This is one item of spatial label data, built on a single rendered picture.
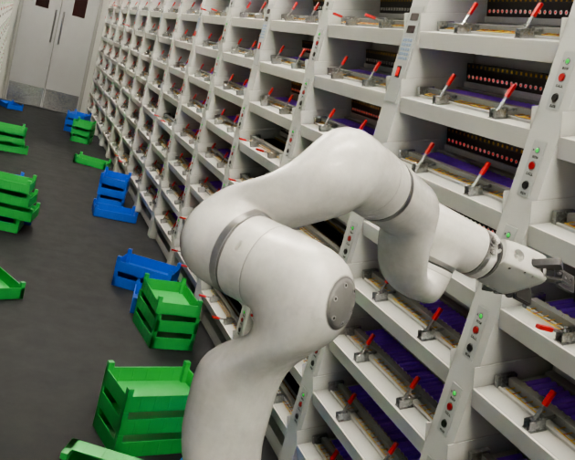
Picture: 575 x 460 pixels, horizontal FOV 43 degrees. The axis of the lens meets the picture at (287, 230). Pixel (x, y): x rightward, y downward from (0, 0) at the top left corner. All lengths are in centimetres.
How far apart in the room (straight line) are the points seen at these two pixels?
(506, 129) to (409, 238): 75
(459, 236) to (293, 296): 48
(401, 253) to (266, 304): 35
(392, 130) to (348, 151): 136
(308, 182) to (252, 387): 24
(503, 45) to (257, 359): 124
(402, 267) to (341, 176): 29
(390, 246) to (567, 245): 54
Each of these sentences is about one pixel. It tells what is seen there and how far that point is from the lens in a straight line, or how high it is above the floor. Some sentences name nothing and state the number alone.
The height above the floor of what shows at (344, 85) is 129.
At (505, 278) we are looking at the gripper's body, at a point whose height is 105.
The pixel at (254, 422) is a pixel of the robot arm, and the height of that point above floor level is 89.
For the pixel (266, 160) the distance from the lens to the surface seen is 310.
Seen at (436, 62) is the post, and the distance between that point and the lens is 224.
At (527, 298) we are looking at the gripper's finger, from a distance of 139.
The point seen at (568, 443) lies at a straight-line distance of 156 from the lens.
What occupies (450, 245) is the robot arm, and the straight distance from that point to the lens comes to 117.
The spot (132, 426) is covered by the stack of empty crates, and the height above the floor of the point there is 11.
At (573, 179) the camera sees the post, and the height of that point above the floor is 122.
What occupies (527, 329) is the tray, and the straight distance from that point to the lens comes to 159.
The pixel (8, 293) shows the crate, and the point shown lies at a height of 3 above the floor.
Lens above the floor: 127
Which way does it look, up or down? 11 degrees down
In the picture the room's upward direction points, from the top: 15 degrees clockwise
